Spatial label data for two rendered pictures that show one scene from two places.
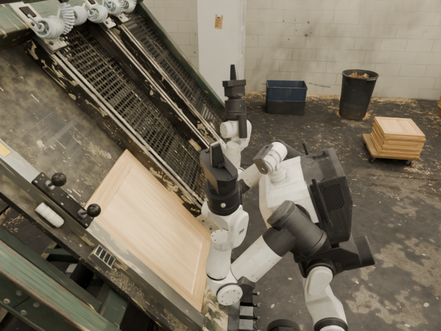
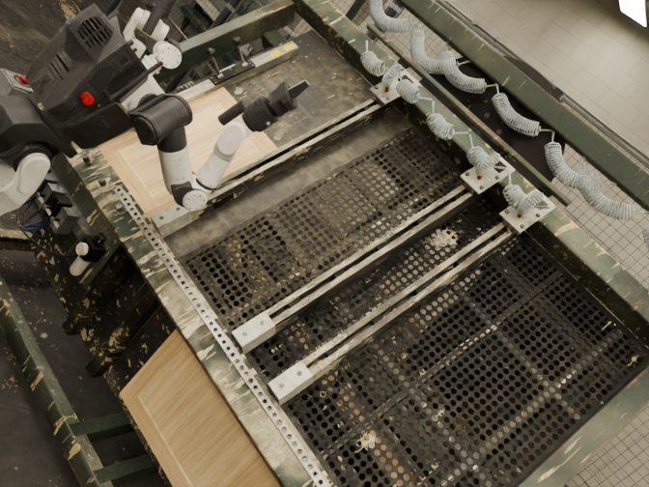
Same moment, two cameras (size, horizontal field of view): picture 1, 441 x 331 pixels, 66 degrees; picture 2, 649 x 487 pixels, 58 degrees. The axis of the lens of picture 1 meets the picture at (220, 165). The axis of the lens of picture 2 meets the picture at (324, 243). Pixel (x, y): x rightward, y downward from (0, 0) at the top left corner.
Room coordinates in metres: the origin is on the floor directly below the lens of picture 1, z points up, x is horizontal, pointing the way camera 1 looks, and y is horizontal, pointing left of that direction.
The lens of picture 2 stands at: (2.30, -1.60, 1.82)
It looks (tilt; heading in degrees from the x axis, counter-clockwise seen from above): 16 degrees down; 109
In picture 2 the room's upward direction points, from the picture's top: 43 degrees clockwise
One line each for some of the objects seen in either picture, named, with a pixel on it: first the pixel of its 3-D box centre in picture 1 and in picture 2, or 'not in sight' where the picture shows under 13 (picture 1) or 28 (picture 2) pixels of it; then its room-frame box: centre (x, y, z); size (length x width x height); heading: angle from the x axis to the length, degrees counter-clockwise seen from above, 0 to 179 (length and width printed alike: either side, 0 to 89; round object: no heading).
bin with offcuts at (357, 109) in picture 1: (356, 94); not in sight; (5.01, -2.04, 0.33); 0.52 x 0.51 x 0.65; 171
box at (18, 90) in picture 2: not in sight; (10, 100); (0.53, -0.13, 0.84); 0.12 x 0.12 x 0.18; 85
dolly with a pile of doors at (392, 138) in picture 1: (390, 139); not in sight; (3.71, -2.03, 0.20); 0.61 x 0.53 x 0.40; 171
